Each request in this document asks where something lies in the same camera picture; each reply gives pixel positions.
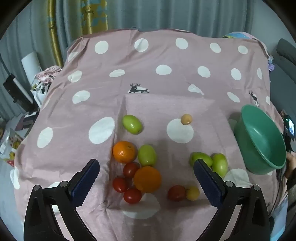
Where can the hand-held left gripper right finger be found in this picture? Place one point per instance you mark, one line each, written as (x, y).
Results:
(208, 183)

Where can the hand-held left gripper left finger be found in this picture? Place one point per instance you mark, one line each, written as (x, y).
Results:
(84, 183)

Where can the yellow cherry tomato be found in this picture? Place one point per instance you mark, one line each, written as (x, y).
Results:
(193, 193)

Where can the green jujube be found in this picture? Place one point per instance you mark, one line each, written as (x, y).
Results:
(147, 155)
(203, 155)
(131, 124)
(219, 163)

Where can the green plastic bowl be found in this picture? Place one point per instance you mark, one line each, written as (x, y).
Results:
(261, 139)

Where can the red cherry tomato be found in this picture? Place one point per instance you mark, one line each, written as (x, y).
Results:
(132, 195)
(130, 169)
(176, 193)
(119, 184)

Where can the small mandarin orange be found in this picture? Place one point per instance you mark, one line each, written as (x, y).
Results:
(124, 151)

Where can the large orange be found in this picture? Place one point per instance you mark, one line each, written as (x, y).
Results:
(147, 179)

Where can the person's right forearm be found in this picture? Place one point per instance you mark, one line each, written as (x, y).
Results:
(291, 188)

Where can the person's right hand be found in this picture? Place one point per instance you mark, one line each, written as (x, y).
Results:
(291, 163)

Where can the grey sofa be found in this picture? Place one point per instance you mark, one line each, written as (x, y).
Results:
(284, 69)

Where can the small brown round fruit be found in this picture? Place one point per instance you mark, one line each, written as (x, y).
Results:
(186, 119)

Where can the colourful printed bag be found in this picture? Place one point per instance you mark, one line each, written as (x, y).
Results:
(10, 148)

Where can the black device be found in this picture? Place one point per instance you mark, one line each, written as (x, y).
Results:
(17, 91)

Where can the pile of clothes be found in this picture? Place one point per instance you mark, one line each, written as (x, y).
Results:
(47, 74)

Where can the pink polka dot blanket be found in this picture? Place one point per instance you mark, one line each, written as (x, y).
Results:
(150, 76)

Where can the white paper roll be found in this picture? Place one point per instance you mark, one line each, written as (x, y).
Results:
(30, 64)

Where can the yellow patterned curtain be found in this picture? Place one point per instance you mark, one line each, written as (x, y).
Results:
(93, 16)

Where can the grey curtain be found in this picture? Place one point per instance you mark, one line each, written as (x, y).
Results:
(161, 14)

